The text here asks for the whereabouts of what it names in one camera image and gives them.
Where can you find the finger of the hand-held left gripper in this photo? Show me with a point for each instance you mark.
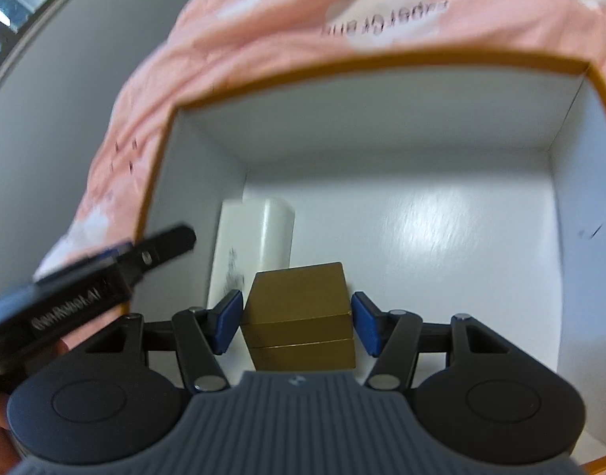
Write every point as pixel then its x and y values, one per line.
pixel 167 245
pixel 95 256

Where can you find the orange cardboard box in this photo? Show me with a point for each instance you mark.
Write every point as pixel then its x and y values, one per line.
pixel 407 208

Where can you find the pink printed blanket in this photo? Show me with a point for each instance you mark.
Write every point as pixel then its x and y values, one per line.
pixel 243 49

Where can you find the white flat box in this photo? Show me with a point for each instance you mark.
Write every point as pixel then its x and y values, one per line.
pixel 248 242

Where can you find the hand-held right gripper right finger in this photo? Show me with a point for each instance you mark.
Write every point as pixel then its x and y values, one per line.
pixel 365 319

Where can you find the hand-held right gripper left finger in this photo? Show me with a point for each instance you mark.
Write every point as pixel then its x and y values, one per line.
pixel 227 319

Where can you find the small gold box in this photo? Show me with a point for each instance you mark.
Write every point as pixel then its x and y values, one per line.
pixel 298 302

